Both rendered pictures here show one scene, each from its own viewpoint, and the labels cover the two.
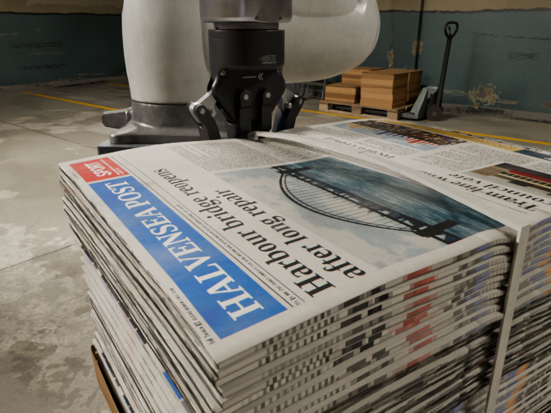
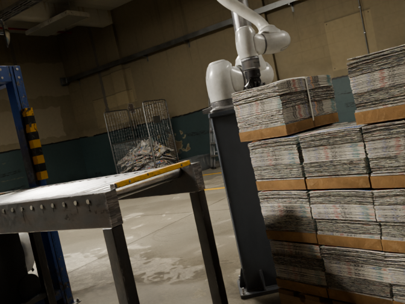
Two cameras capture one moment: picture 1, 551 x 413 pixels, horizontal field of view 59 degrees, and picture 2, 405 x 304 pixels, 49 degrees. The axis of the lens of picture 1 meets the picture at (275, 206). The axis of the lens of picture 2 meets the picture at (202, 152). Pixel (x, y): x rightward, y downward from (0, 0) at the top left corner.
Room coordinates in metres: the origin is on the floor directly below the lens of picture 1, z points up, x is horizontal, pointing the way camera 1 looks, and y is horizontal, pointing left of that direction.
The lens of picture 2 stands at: (-1.67, 0.53, 0.94)
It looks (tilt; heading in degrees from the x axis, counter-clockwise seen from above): 3 degrees down; 355
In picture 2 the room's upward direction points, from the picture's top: 12 degrees counter-clockwise
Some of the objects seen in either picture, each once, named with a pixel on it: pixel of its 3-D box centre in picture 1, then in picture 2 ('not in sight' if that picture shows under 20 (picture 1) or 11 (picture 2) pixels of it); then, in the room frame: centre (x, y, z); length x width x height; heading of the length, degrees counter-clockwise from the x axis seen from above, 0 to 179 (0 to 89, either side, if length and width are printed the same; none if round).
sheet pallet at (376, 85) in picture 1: (372, 90); not in sight; (6.77, -1.33, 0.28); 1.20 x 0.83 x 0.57; 50
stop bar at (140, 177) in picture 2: not in sight; (154, 173); (0.01, 0.58, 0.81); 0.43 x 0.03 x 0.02; 140
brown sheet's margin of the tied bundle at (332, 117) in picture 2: not in sight; (303, 123); (0.42, -0.15, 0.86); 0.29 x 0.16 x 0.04; 33
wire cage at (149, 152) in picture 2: not in sight; (142, 143); (8.41, 0.95, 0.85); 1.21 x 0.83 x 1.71; 50
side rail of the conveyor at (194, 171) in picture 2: not in sight; (94, 190); (0.64, 0.92, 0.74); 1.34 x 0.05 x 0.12; 50
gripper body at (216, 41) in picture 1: (247, 75); (253, 79); (0.50, 0.03, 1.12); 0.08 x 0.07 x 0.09; 122
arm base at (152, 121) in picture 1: (170, 115); (222, 106); (0.78, 0.17, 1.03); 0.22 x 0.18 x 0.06; 85
